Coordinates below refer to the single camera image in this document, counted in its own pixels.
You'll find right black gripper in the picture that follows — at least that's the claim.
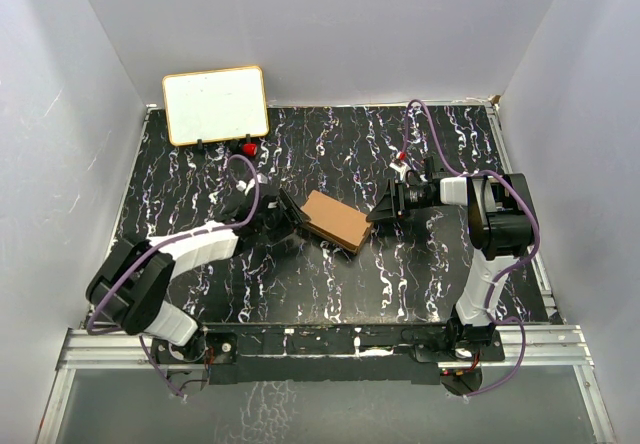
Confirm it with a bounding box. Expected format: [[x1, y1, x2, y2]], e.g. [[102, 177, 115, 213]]
[[367, 178, 436, 223]]

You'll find brown cardboard box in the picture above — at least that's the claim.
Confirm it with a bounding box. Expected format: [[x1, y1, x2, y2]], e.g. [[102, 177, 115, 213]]
[[302, 190, 372, 255]]

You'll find red black stamp toy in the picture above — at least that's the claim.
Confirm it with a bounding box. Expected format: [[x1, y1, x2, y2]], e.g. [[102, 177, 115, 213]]
[[235, 135, 259, 158]]

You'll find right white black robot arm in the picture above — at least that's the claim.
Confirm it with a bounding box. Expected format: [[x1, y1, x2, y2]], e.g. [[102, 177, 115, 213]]
[[366, 157, 537, 361]]

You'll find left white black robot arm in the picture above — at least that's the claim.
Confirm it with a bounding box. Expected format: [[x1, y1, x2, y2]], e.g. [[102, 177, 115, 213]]
[[86, 185, 310, 363]]

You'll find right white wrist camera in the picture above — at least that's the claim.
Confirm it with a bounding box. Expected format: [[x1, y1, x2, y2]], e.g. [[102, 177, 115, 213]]
[[390, 151, 411, 182]]

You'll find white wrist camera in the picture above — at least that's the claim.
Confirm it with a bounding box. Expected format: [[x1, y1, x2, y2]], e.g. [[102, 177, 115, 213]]
[[390, 151, 411, 182], [236, 174, 268, 196]]

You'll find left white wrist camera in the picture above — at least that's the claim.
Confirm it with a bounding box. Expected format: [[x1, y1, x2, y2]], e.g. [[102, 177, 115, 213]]
[[236, 174, 268, 196]]

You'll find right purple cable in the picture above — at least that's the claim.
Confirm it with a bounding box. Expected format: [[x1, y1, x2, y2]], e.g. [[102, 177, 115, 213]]
[[399, 99, 544, 398]]

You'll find white board orange frame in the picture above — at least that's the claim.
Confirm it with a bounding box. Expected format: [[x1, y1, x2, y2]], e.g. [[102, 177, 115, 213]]
[[162, 66, 269, 147]]

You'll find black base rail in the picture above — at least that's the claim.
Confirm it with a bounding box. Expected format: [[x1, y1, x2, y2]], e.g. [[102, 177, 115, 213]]
[[150, 321, 505, 385]]

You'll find aluminium frame rail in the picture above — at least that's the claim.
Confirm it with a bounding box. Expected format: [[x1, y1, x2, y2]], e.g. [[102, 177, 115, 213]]
[[37, 325, 616, 443]]

